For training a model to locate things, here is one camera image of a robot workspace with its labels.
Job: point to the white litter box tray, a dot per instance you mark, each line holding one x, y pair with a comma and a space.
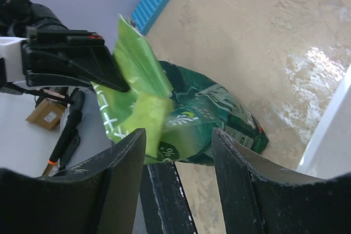
327, 154

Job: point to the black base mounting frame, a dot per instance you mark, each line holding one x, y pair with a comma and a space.
163, 201

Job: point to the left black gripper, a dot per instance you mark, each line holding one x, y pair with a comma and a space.
52, 55

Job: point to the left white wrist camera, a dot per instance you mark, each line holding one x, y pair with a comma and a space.
11, 53

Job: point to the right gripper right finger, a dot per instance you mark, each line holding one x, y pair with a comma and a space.
260, 196

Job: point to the brown cardboard box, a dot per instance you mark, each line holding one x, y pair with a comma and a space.
47, 114

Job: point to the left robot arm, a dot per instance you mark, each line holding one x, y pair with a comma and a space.
12, 1

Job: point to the black orange-tipped tool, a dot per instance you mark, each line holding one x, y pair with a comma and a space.
69, 138

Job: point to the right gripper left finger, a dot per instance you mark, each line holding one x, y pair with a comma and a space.
98, 195

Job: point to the green litter bag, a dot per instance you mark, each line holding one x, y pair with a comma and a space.
176, 106

